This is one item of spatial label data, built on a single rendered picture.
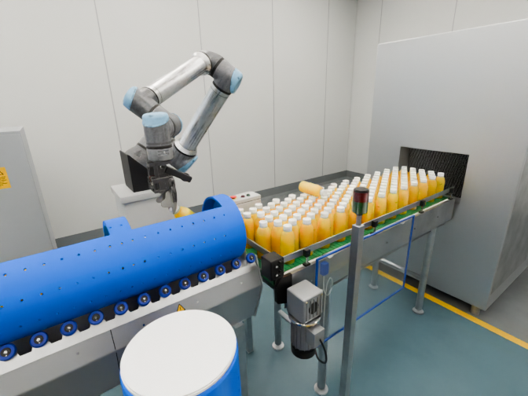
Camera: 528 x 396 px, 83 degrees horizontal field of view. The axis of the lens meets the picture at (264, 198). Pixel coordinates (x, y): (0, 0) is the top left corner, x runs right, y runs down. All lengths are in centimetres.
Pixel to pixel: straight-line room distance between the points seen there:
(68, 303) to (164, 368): 39
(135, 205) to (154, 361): 122
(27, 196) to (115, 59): 193
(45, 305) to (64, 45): 318
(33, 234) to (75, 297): 175
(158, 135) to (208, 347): 70
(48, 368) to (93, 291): 26
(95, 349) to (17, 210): 171
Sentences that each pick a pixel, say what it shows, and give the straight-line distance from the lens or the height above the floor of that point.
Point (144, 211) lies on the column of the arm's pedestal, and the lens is 194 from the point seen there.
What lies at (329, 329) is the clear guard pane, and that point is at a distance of 166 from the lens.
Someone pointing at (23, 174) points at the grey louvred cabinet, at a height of 116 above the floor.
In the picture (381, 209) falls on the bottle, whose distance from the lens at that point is 183.
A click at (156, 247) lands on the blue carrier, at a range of 107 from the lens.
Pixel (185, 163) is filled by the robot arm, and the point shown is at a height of 124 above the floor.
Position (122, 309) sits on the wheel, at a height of 96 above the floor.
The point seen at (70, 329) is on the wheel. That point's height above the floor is 96.
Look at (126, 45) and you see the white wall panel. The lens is 403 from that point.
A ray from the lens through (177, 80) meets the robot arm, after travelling 145.
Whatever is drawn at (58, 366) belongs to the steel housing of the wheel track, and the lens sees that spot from 121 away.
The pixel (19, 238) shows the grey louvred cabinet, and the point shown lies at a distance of 280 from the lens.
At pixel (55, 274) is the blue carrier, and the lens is 105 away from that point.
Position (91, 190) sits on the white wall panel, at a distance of 402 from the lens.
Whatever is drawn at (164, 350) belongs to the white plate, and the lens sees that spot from 86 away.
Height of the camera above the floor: 162
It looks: 19 degrees down
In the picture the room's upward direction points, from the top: 2 degrees counter-clockwise
